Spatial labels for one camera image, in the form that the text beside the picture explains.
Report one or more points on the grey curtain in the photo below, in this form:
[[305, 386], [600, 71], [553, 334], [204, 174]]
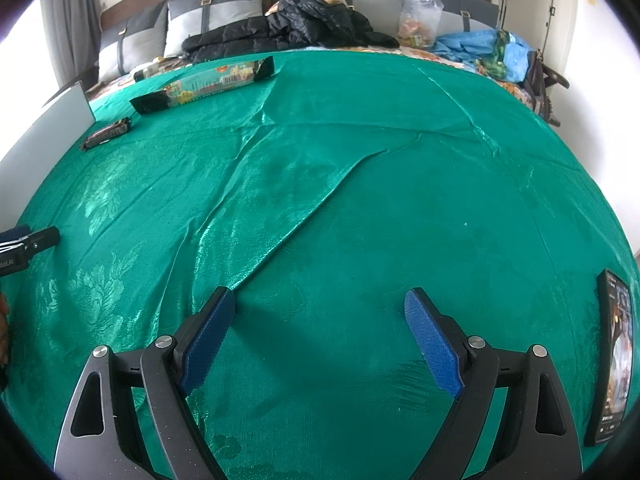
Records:
[[75, 15]]

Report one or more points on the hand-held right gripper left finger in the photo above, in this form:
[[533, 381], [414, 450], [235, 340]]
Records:
[[210, 340]]

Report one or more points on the small dark packet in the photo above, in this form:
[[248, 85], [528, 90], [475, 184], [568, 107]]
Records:
[[149, 72]]

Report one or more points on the long colourful black-ended packet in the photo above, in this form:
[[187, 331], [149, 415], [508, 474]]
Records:
[[210, 85]]

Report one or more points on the person's left hand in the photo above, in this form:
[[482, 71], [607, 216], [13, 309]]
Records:
[[3, 330]]

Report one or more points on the clear plastic bag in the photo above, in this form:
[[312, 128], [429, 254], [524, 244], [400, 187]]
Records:
[[420, 20]]

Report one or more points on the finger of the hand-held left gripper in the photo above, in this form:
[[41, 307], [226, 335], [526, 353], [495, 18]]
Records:
[[14, 232], [42, 239]]

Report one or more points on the dark chocolate bar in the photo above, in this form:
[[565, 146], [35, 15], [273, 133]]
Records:
[[107, 132]]

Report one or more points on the dark wooden chair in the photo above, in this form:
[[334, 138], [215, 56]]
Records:
[[547, 85]]

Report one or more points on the blue crumpled cloth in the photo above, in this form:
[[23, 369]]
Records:
[[470, 47]]

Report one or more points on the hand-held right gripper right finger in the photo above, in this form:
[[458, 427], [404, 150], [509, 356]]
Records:
[[432, 345]]

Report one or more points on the dark flat snack package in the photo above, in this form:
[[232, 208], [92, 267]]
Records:
[[612, 360]]

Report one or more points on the black puffer jacket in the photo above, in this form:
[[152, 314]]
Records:
[[300, 25]]

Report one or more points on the green satin cloth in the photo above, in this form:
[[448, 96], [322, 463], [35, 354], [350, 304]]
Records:
[[350, 185]]

